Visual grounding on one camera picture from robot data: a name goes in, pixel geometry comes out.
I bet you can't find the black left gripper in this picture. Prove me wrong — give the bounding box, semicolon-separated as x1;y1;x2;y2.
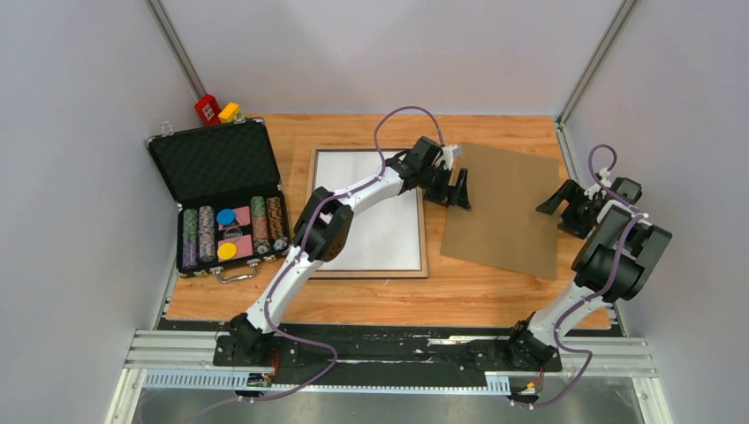
420;167;473;214

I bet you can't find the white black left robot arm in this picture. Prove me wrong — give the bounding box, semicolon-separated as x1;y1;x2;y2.
229;136;471;365

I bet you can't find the green red chip stack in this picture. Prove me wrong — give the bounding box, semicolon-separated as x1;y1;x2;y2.
250;196;270;254

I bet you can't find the red toy house block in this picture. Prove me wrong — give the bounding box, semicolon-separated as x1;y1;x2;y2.
193;94;222;126

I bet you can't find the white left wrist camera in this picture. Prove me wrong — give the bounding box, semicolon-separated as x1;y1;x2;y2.
436;144;462;170

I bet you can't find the green purple chip stack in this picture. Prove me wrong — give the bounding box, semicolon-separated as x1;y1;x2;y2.
181;208;199;269

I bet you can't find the black poker chip case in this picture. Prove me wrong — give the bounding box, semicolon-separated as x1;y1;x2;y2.
145;117;291;283

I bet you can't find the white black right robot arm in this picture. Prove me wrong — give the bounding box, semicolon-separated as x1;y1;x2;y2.
503;178;672;369

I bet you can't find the wooden picture frame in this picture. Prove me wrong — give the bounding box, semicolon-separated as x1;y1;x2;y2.
304;146;429;280

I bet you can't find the grey pink chip stack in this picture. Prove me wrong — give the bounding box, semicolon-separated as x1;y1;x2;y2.
198;206;216;262

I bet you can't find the sunflower photo print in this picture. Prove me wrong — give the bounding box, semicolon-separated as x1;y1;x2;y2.
313;150;424;272

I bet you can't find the pink card deck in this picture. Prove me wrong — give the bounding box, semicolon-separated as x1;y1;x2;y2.
217;206;254;260

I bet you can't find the yellow round chip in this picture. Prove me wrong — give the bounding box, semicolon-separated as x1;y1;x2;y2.
216;242;238;261

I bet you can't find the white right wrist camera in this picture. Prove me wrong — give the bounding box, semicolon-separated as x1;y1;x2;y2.
584;168;612;200

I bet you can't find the aluminium rail frame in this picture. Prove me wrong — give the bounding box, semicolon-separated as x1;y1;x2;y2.
109;140;672;422

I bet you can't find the brown orange chip stack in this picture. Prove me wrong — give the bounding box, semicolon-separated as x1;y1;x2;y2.
266;197;289;251

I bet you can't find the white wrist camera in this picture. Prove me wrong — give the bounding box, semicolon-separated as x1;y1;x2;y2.
584;168;612;200
436;144;462;170

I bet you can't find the yellow toy block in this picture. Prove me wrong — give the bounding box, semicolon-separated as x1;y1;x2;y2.
218;102;246;124

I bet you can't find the brown cardboard backing board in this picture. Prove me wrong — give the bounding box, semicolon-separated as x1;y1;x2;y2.
440;143;560;280

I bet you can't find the blue round chip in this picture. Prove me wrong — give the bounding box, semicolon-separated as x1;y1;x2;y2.
216;208;237;226

